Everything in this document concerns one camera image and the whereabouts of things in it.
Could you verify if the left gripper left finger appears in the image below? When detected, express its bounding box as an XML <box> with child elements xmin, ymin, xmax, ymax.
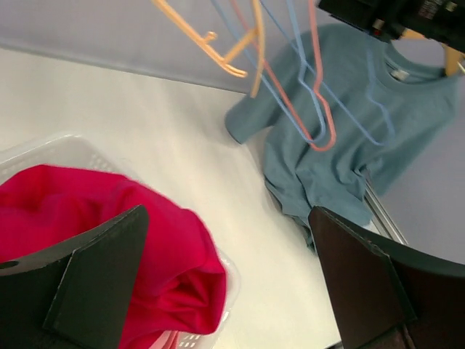
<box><xmin>1</xmin><ymin>205</ymin><xmax>149</xmax><ymax>348</ymax></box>

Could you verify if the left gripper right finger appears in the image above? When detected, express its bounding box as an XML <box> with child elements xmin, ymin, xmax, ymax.
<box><xmin>308</xmin><ymin>206</ymin><xmax>464</xmax><ymax>348</ymax></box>

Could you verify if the red t shirt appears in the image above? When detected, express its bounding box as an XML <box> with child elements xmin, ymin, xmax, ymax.
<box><xmin>1</xmin><ymin>165</ymin><xmax>227</xmax><ymax>348</ymax></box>

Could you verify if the pink wire hanger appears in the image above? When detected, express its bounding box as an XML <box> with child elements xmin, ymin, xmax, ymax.
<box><xmin>228</xmin><ymin>0</ymin><xmax>337</xmax><ymax>153</ymax></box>

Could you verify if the beige plastic hanger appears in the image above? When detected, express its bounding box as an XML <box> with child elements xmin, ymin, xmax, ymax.
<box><xmin>150</xmin><ymin>0</ymin><xmax>266</xmax><ymax>98</ymax></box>

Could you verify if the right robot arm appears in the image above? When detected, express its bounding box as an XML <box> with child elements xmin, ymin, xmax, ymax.
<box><xmin>318</xmin><ymin>0</ymin><xmax>464</xmax><ymax>52</ymax></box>

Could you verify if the grey blue t shirt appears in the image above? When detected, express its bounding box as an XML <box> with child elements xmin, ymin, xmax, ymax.
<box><xmin>225</xmin><ymin>23</ymin><xmax>459</xmax><ymax>229</ymax></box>

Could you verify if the wooden hanger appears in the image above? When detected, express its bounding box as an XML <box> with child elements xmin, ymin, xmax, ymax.
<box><xmin>388</xmin><ymin>27</ymin><xmax>464</xmax><ymax>76</ymax></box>

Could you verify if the white laundry basket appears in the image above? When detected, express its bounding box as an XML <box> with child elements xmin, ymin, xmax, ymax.
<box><xmin>1</xmin><ymin>133</ymin><xmax>240</xmax><ymax>349</ymax></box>

